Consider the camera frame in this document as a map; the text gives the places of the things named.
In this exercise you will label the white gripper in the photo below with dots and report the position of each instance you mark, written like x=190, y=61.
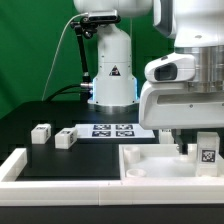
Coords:
x=171, y=106

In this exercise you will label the white U-shaped fence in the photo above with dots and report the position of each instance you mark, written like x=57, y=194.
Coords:
x=127, y=191

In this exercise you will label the white sheet with tags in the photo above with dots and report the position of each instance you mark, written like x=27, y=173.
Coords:
x=113, y=131

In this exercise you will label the grey camera on mount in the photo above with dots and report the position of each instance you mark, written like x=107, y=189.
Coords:
x=103, y=16

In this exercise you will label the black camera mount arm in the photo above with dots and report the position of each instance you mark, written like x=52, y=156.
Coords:
x=82, y=31

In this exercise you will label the white square tabletop part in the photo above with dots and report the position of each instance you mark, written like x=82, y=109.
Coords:
x=158, y=161

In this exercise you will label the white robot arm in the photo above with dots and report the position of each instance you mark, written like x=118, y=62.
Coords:
x=196, y=26

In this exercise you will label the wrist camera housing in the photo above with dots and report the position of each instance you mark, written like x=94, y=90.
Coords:
x=171, y=68

